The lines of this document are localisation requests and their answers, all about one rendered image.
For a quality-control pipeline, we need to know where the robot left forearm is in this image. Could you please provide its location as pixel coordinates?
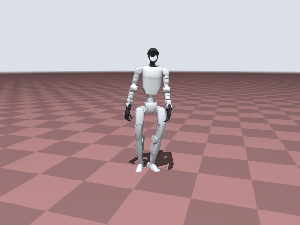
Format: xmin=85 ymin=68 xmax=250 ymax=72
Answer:
xmin=164 ymin=92 xmax=172 ymax=109

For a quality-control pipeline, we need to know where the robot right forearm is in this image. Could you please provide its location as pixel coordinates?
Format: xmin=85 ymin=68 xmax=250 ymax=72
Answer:
xmin=126 ymin=85 xmax=135 ymax=108

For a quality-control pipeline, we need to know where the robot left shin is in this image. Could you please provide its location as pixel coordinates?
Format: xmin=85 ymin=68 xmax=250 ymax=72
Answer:
xmin=150 ymin=140 xmax=161 ymax=165

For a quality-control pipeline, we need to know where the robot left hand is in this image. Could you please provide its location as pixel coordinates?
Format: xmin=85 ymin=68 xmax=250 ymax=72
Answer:
xmin=164 ymin=104 xmax=172 ymax=122

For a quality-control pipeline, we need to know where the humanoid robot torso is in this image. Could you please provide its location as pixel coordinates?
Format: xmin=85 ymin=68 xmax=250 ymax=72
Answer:
xmin=142 ymin=64 xmax=163 ymax=114

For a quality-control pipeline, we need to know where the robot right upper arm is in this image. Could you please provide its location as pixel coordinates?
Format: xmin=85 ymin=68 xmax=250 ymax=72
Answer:
xmin=131 ymin=67 xmax=143 ymax=92

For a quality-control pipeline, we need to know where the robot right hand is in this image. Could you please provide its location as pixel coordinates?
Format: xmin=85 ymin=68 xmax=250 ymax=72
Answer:
xmin=124 ymin=104 xmax=132 ymax=121

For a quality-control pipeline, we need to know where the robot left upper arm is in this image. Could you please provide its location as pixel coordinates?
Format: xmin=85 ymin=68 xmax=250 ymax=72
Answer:
xmin=162 ymin=68 xmax=170 ymax=93

